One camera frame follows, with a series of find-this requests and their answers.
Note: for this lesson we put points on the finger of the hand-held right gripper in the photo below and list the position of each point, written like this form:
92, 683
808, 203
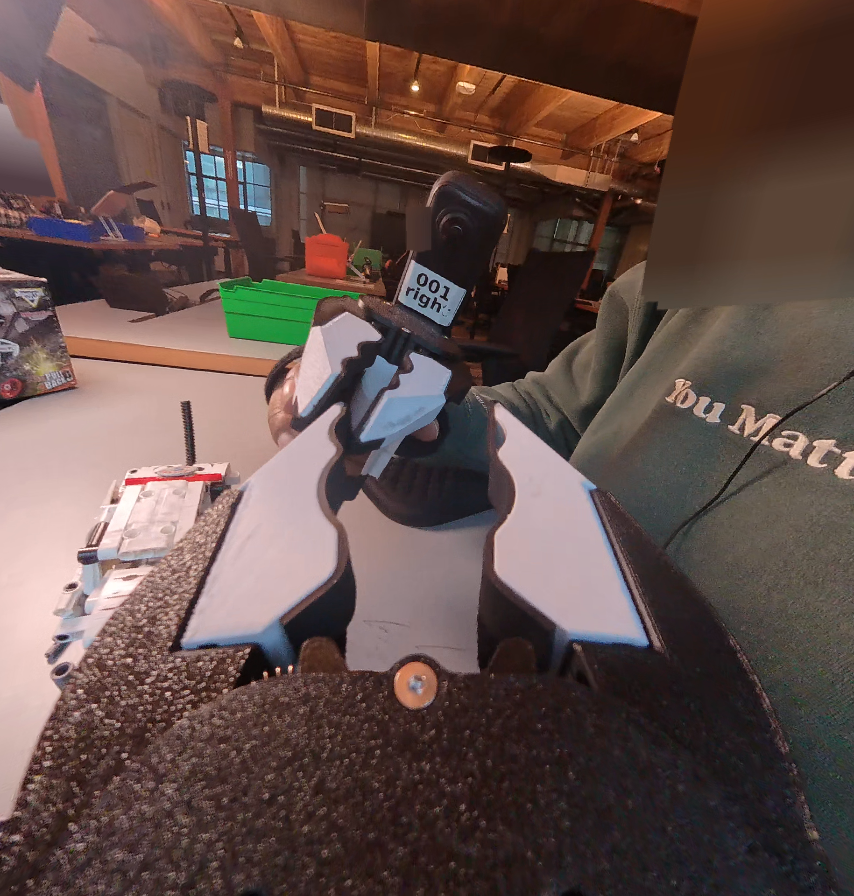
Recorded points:
329, 371
406, 399

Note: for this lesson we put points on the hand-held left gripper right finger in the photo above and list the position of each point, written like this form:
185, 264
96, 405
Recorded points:
560, 560

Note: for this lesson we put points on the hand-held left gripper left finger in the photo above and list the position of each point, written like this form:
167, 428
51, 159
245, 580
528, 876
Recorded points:
273, 560

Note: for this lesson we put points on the white brick-built truck model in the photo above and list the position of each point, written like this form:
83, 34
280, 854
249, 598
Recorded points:
154, 518

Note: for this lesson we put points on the person's right forearm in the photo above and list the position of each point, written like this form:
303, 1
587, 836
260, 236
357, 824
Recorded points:
539, 406

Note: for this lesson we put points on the grey desk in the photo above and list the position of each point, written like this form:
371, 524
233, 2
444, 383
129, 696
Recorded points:
63, 448

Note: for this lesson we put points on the person's right hand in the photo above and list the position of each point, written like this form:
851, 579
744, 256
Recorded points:
284, 417

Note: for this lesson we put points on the green storage bin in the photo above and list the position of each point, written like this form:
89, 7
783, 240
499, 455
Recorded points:
266, 311

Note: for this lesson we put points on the black office chair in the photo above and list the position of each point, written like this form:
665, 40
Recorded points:
539, 301

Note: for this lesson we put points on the red storage bin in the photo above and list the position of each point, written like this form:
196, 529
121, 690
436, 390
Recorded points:
326, 256

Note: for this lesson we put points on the wood-edged grey table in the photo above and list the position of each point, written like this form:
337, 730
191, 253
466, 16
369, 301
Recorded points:
147, 329

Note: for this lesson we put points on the green sweatshirt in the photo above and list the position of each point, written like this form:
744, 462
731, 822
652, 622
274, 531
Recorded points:
763, 560

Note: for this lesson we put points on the paned window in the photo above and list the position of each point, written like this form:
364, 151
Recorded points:
231, 182

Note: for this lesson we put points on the toy truck set box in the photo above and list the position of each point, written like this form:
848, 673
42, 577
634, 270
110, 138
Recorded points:
21, 343

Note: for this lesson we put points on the metal ventilation duct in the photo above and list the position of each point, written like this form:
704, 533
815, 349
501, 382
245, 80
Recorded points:
357, 129

